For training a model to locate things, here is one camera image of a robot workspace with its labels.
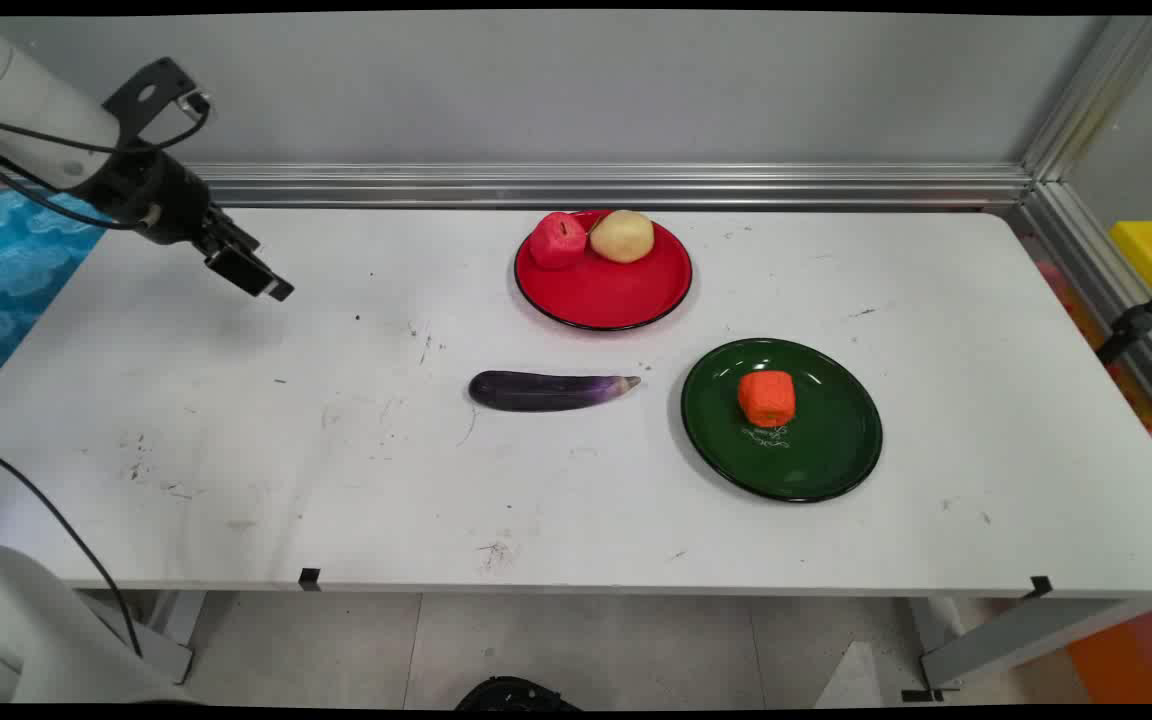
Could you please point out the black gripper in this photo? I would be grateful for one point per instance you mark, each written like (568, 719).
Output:
(156, 195)

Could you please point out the orange toy carrot piece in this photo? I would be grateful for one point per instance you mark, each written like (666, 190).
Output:
(767, 398)

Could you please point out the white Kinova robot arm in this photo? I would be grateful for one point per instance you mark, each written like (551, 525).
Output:
(26, 100)

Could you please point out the blue patterned cloth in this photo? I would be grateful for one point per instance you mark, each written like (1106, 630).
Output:
(16, 270)

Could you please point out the red toy apple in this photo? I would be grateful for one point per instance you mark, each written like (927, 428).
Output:
(556, 242)

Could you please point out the black tape marker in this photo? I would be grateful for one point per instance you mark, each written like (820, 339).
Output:
(1040, 586)
(309, 578)

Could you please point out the purple toy eggplant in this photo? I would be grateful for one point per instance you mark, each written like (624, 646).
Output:
(546, 390)

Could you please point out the red round plate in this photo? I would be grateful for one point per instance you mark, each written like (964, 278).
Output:
(606, 285)

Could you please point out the yellow toy potato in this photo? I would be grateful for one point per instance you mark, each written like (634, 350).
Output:
(622, 236)

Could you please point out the grey table leg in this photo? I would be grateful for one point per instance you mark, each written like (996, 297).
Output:
(161, 640)
(1016, 640)

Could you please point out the black round floor object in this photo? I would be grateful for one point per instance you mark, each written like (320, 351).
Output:
(516, 694)

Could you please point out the dark green round plate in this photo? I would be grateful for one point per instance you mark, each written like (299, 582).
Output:
(816, 450)

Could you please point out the black stand clamp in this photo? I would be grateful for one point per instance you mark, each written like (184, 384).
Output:
(1136, 320)

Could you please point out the orange box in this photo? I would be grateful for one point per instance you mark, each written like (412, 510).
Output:
(1136, 655)

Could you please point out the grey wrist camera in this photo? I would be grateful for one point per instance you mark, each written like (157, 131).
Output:
(194, 102)

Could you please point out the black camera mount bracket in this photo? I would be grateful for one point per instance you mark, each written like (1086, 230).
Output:
(146, 95)

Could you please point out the horizontal aluminium frame rail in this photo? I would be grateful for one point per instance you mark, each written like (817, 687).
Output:
(636, 185)

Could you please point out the aluminium side frame rail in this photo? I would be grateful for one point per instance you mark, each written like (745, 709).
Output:
(1106, 290)

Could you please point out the upright aluminium frame post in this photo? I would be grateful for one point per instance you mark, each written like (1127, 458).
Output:
(1101, 95)

